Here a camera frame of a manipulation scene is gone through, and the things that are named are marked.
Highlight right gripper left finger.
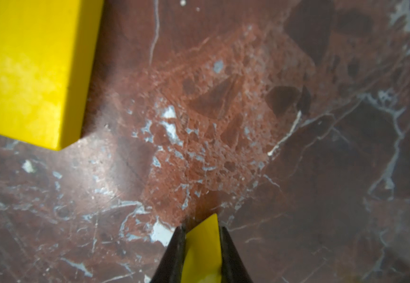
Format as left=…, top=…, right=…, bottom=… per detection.
left=150, top=225, right=186, bottom=283

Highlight yellow triangular block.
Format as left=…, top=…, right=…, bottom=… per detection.
left=181, top=214, right=223, bottom=283

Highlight yellow rectangular block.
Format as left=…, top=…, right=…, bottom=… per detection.
left=0, top=1, right=103, bottom=150

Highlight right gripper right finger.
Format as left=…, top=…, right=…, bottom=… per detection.
left=219, top=226, right=253, bottom=283

